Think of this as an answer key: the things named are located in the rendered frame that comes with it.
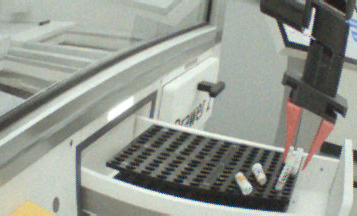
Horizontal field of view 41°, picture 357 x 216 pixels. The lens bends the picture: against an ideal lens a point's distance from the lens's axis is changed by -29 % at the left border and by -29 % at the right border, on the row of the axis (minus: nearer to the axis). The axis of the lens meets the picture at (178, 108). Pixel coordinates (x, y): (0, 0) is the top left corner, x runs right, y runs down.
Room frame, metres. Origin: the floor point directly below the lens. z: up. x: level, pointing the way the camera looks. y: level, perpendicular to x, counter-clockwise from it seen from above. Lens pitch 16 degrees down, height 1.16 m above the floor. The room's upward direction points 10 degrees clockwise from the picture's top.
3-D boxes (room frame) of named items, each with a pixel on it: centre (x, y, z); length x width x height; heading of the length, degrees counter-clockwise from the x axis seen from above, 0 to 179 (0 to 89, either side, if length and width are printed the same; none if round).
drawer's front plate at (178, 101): (1.03, -0.02, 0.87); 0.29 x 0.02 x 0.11; 166
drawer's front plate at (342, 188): (0.65, -0.26, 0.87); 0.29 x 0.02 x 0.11; 166
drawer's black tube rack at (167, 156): (0.70, -0.06, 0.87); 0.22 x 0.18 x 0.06; 76
